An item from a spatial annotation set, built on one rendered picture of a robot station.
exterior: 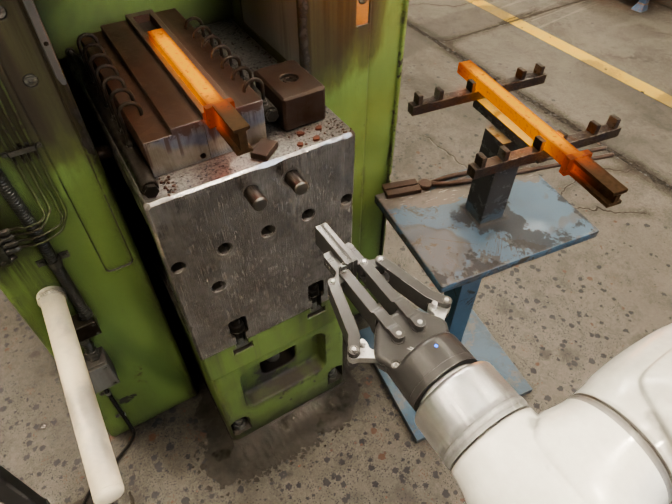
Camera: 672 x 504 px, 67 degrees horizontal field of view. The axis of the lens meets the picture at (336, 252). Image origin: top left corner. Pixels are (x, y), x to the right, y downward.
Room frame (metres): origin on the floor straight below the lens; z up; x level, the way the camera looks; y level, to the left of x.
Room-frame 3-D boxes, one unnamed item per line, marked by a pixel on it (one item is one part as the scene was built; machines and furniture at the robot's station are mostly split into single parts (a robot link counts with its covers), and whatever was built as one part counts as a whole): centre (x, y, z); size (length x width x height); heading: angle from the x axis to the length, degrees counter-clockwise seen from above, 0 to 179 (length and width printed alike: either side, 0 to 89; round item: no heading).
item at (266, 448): (0.65, 0.18, 0.01); 0.58 x 0.39 x 0.01; 121
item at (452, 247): (0.84, -0.33, 0.64); 0.40 x 0.30 x 0.02; 113
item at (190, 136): (0.87, 0.31, 0.96); 0.42 x 0.20 x 0.09; 31
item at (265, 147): (0.70, 0.12, 0.92); 0.04 x 0.03 x 0.01; 160
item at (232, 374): (0.91, 0.27, 0.23); 0.55 x 0.37 x 0.47; 31
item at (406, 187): (0.98, -0.40, 0.66); 0.60 x 0.04 x 0.01; 105
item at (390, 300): (0.33, -0.06, 1.00); 0.11 x 0.01 x 0.04; 30
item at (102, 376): (0.60, 0.57, 0.36); 0.09 x 0.07 x 0.12; 121
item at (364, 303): (0.32, -0.03, 1.00); 0.11 x 0.01 x 0.04; 33
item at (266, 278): (0.91, 0.27, 0.69); 0.56 x 0.38 x 0.45; 31
